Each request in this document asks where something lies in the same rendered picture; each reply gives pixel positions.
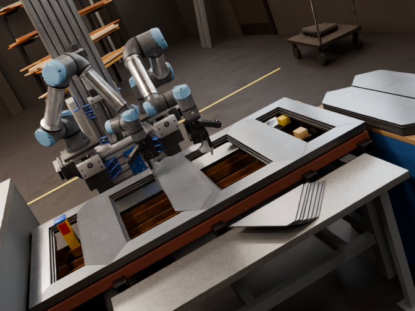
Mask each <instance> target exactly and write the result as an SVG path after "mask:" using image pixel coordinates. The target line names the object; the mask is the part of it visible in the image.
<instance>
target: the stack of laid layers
mask: <svg viewBox="0 0 415 311"><path fill-rule="evenodd" d="M278 114H282V115H284V116H287V117H290V118H293V119H295V120H298V121H300V122H303V123H306V124H308V125H311V126H314V127H316V128H319V129H321V130H324V131H330V130H331V129H333V128H335V126H332V125H329V124H327V123H324V122H320V121H318V120H315V119H313V118H309V117H306V116H304V115H301V114H297V113H295V112H292V111H289V110H287V109H283V108H281V107H277V108H275V109H273V110H271V111H270V112H268V113H266V114H264V115H262V116H260V117H258V118H256V119H255V120H258V121H260V122H265V121H266V120H268V119H270V118H272V117H274V116H276V115H278ZM365 129H367V126H366V122H364V123H362V124H360V125H358V126H357V127H355V128H353V129H352V130H350V131H347V132H346V133H344V134H342V135H341V136H339V137H337V138H335V139H333V140H331V141H330V142H328V143H326V144H325V145H323V146H321V147H319V148H317V149H316V150H314V151H312V152H310V153H309V154H306V155H305V156H303V157H301V158H299V159H298V160H296V161H294V162H292V163H290V164H288V165H287V166H285V167H284V168H281V169H280V170H278V171H276V172H274V173H273V174H271V175H269V176H267V177H265V178H263V179H262V180H260V181H258V182H257V183H255V184H253V185H251V186H249V187H247V188H246V189H244V190H242V191H240V192H239V193H236V194H235V195H233V196H231V197H230V198H228V199H226V200H224V201H222V202H220V203H219V204H217V205H215V206H214V207H211V206H212V205H213V203H214V201H215V200H216V198H217V197H218V195H219V193H220V192H221V191H222V190H221V189H220V188H219V187H218V186H217V185H216V184H215V183H214V182H213V181H212V180H211V179H209V178H208V177H207V176H206V175H205V174H204V173H203V172H202V171H201V170H200V169H199V168H198V167H197V166H195V165H194V164H193V163H192V162H191V160H193V159H195V158H197V157H199V156H201V155H203V154H204V153H202V152H201V151H199V149H197V150H196V151H194V152H192V153H190V154H188V155H186V156H185V157H186V159H187V160H188V161H189V163H190V164H191V165H192V166H193V168H194V169H195V170H196V171H197V172H198V174H199V175H200V177H201V178H202V179H203V180H204V182H205V183H206V184H207V185H208V186H209V188H210V189H211V190H212V192H213V193H212V194H211V195H210V196H209V198H208V200H207V201H206V202H205V203H204V205H203V206H202V208H201V209H208V210H206V211H204V212H203V213H201V214H199V215H197V216H195V217H193V218H192V219H190V220H188V221H187V222H185V223H182V224H181V225H179V226H177V227H176V228H174V229H172V230H170V231H168V232H167V233H165V234H163V235H161V236H160V237H158V238H156V239H154V240H152V241H150V242H149V243H147V244H145V245H144V246H141V247H140V248H138V249H136V250H134V251H133V252H131V253H129V254H127V255H125V256H123V257H122V258H120V259H119V260H116V261H115V262H113V263H111V264H109V265H108V266H106V267H104V268H102V269H100V270H98V271H97V272H95V273H93V274H91V275H90V276H87V277H86V278H84V279H82V280H81V281H79V282H77V283H75V284H73V285H71V286H70V287H68V288H66V289H64V290H63V291H61V292H59V293H57V294H55V295H54V296H52V297H50V298H49V299H46V300H45V301H43V302H41V303H39V304H38V305H36V306H34V307H32V308H30V309H29V311H43V310H44V309H46V308H48V307H50V306H52V305H54V304H55V303H57V302H59V301H61V300H63V299H64V298H66V297H68V296H70V295H71V294H73V293H75V292H77V291H79V290H80V289H82V288H84V287H85V286H88V285H89V284H91V283H93V282H94V281H96V280H98V279H100V278H102V277H103V276H105V275H107V274H109V273H110V272H113V271H114V270H116V269H118V268H119V267H121V266H123V265H125V264H126V263H129V262H130V261H132V260H134V259H135V258H137V257H139V256H141V255H143V254H144V253H146V252H148V251H150V250H151V249H154V248H155V247H157V246H159V245H160V244H162V243H164V242H166V241H168V240H169V239H171V238H173V237H174V236H176V235H178V234H180V233H182V232H184V231H185V230H187V229H189V228H191V227H192V226H194V225H196V224H198V223H199V222H201V221H203V220H205V219H207V218H209V217H210V216H212V215H214V214H216V213H218V212H219V211H221V210H223V209H225V208H226V207H228V206H230V205H232V204H234V203H235V202H237V201H239V200H240V199H243V198H244V197H246V196H248V195H249V194H251V193H253V192H255V191H257V190H259V189H260V188H262V187H264V186H265V185H268V184H269V183H271V182H273V181H274V180H276V179H278V178H280V177H281V176H284V175H285V174H287V173H289V172H290V171H292V170H294V169H296V168H298V167H299V166H301V165H303V164H305V163H306V162H309V161H310V160H312V159H314V158H315V157H317V156H319V155H321V154H323V153H324V152H326V151H328V150H329V149H331V148H333V147H335V146H337V145H339V144H340V143H342V142H344V141H346V140H347V139H349V138H351V137H353V136H354V135H356V134H358V133H360V132H362V131H364V130H365ZM227 141H228V142H230V143H232V144H233V145H235V146H236V147H238V148H240V149H241V150H242V151H245V152H246V153H247V154H249V155H251V156H252V157H254V158H255V159H257V160H259V161H260V162H262V163H264V164H265V165H268V164H270V163H272V162H273V161H271V160H270V159H268V158H267V157H264V156H263V155H261V154H260V153H258V152H256V151H255V150H253V149H251V148H250V147H248V146H246V145H244V144H243V143H241V142H239V141H237V140H236V139H234V138H233V137H231V136H229V135H228V134H226V135H224V136H222V137H220V138H218V139H217V140H215V141H213V142H211V143H212V146H213V148H215V147H217V146H220V145H221V144H223V143H225V142H227ZM154 180H156V181H157V183H158V184H159V186H160V187H161V188H162V190H163V191H164V189H163V187H162V185H161V183H160V181H159V180H158V178H157V176H156V175H153V174H150V175H148V176H146V177H144V178H143V179H141V180H139V181H137V182H135V183H133V184H132V185H130V186H127V187H126V188H124V189H121V190H120V191H118V192H116V193H114V194H112V195H110V196H109V199H110V200H111V203H112V206H113V208H114V211H115V214H116V216H117V219H118V221H119V224H120V227H121V229H122V231H123V234H124V236H125V239H126V242H129V241H131V240H130V237H129V235H128V233H127V230H126V228H125V225H124V223H123V221H122V218H121V216H120V214H119V211H118V208H117V206H116V204H115V201H116V200H118V199H120V198H121V197H124V196H126V195H127V194H129V193H131V192H133V191H135V190H136V189H138V188H140V187H142V186H144V185H146V184H148V183H150V182H152V181H154ZM164 192H165V191H164ZM201 209H200V210H201ZM67 221H68V222H69V224H70V225H71V224H73V223H75V222H77V224H78V230H79V235H80V241H81V245H82V251H83V258H84V262H85V265H86V260H85V253H84V250H83V243H82V237H81V233H80V227H79V223H78V217H77V214H75V215H73V216H71V217H69V218H67ZM58 231H59V229H58V228H57V226H56V225H54V226H52V227H50V228H49V258H50V275H51V284H53V283H55V282H56V281H57V263H56V244H55V233H56V232H58Z"/></svg>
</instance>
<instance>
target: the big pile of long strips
mask: <svg viewBox="0 0 415 311"><path fill-rule="evenodd" d="M322 104H323V109H325V110H329V111H331V112H335V113H338V114H342V115H346V116H348V117H352V118H355V119H358V120H362V121H365V122H366V125H367V126H371V127H374V128H377V129H380V130H383V131H387V132H390V133H393V134H396V135H400V136H411V135H415V74H412V73H403V72H394V71H389V70H376V71H373V72H368V73H364V74H360V75H355V78H354V80H353V83H352V87H349V88H343V89H338V90H335V91H330V92H327V93H326V95H325V97H324V100H323V101H322Z"/></svg>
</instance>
